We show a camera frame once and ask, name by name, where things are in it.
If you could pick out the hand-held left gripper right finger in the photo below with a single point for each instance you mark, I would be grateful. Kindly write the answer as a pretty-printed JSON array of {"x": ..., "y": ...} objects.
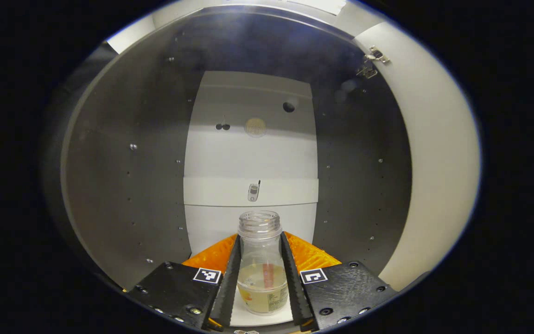
[{"x": 295, "y": 287}]

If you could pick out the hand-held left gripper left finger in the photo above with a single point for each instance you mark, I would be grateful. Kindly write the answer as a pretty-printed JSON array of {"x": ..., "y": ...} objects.
[{"x": 231, "y": 287}]

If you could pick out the clear glass bottle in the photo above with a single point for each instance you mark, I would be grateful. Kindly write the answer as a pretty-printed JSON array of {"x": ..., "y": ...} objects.
[{"x": 262, "y": 250}]

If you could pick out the dark grey cabinet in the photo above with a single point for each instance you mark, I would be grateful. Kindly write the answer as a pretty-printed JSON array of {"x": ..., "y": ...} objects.
[{"x": 123, "y": 185}]

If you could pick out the metal cabinet door hinge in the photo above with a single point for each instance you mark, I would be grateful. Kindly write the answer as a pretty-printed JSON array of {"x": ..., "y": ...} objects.
[{"x": 377, "y": 54}]

